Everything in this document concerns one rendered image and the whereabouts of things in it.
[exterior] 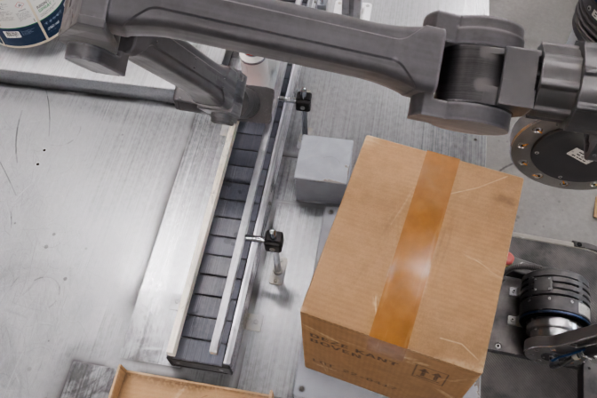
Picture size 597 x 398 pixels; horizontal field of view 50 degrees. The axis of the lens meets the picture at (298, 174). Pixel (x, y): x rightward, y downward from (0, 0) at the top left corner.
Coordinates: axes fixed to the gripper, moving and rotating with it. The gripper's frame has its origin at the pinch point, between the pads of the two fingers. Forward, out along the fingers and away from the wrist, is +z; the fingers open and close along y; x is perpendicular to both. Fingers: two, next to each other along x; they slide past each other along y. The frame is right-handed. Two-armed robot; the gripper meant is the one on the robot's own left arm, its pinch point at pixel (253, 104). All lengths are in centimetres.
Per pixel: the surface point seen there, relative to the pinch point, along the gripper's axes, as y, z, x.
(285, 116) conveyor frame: -5.8, 5.5, 1.8
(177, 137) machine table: 16.8, 6.4, 8.9
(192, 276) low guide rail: 3.3, -20.7, 30.1
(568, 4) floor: -97, 159, -56
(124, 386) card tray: 12, -25, 49
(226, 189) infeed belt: 2.4, -6.0, 16.7
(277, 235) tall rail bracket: -10.4, -20.8, 21.0
